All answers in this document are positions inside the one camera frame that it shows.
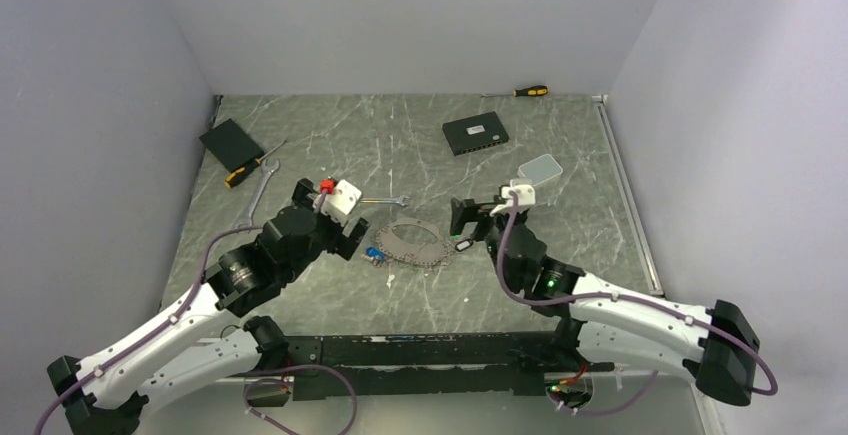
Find blue key tag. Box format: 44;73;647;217
362;247;386;267

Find black flat box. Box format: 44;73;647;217
199;120;265;172

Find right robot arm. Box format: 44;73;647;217
449;189;777;407

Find large metal keyring with chain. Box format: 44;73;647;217
374;216;452;268

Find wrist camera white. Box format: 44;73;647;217
315;178;362;226
488;179;536;216

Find black key fob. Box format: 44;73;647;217
454;238;474;252

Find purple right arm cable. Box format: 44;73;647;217
495;192;779;397

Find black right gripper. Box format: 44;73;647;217
449;194;526;289

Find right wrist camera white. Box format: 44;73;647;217
488;179;536;216

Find orange screwdriver at wall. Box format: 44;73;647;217
482;85;549;98

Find large silver wrench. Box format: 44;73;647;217
234;160;280;228

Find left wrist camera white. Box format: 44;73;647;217
315;178;362;226

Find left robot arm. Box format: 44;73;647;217
47;179;369;434

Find orange black screwdriver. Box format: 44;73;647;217
225;139;287;189

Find black network switch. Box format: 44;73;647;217
442;111;510;156

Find white plastic box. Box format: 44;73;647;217
517;153;563;187

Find small silver wrench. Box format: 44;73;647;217
359;195;411;207

